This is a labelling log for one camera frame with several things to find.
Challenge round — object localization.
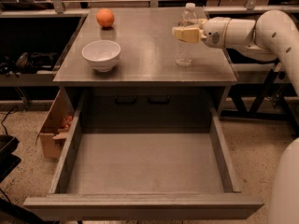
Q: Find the white ceramic bowl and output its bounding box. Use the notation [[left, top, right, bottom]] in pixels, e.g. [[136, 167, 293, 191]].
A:
[[81, 40, 121, 72]]

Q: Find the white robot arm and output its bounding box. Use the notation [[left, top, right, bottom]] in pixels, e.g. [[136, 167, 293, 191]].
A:
[[172, 10, 299, 224]]

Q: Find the grey open top drawer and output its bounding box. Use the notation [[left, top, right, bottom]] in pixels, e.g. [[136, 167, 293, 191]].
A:
[[24, 89, 263, 221]]

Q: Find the brown cardboard box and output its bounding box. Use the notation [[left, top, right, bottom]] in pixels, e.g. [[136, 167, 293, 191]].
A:
[[39, 91, 74, 159]]

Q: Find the clear plastic water bottle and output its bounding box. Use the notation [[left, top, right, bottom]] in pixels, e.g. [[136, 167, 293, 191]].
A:
[[176, 3, 198, 66]]

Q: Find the black floor cable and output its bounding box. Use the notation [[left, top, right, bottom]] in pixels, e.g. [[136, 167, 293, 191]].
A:
[[0, 105, 19, 136]]

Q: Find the orange fruit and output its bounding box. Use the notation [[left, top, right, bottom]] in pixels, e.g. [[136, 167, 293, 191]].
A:
[[96, 8, 115, 28]]

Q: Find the black chair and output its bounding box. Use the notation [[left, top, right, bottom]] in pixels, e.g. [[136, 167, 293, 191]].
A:
[[221, 49, 299, 136]]

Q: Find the black drawer handle left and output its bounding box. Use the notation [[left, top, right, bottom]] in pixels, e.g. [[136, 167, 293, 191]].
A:
[[115, 95, 136, 105]]

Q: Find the black drawer handle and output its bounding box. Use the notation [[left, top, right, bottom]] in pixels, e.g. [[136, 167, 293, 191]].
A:
[[115, 95, 136, 105], [148, 95, 170, 105]]

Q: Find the red item in box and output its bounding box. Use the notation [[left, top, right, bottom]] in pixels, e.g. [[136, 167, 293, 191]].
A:
[[61, 116, 73, 129]]

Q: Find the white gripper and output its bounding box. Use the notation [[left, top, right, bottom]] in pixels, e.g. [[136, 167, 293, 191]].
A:
[[172, 17, 231, 49]]

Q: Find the black drawer handle right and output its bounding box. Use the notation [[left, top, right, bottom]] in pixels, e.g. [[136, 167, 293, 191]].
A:
[[148, 95, 170, 105]]

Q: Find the grey cabinet counter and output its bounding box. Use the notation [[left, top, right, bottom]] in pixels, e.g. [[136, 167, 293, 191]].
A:
[[54, 7, 236, 110]]

